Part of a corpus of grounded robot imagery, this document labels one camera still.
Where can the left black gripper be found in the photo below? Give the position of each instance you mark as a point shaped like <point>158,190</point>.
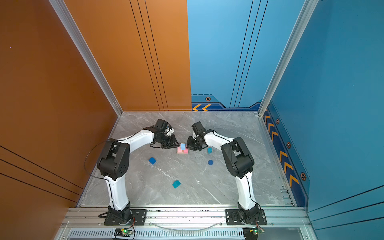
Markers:
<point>173,143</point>

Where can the right green circuit board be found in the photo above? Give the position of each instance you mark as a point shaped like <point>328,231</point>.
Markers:
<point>252,233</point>

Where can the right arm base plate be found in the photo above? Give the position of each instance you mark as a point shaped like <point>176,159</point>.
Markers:
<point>240,217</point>

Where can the teal cube block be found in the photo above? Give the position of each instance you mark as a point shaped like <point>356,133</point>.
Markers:
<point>176,184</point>

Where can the aluminium front rail frame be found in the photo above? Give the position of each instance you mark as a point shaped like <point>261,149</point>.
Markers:
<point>187,223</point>

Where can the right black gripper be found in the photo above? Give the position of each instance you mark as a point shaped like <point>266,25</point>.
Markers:
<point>189,145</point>

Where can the aluminium corner post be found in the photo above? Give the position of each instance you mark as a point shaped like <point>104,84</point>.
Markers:
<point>295,36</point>
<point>75,34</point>

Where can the left green circuit board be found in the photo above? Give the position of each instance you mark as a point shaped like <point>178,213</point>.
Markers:
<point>124,233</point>

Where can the green circuit board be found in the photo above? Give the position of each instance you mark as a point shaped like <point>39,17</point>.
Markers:
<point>252,233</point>
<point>124,233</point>

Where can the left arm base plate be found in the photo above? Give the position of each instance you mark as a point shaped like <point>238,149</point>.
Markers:
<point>136,217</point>

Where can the left aluminium corner post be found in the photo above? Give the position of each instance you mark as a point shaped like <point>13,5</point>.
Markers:
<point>75,34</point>

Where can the right aluminium corner post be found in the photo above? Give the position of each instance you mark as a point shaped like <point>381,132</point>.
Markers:
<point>295,36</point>

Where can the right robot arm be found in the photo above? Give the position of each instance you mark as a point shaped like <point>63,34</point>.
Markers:
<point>239,162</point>

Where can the dark blue cube block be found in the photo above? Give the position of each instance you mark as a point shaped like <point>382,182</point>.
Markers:
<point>152,160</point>

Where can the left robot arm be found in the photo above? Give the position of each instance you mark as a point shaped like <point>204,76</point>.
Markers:
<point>113,165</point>

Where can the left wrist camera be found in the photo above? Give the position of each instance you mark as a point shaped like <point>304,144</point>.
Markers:
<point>169,130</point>

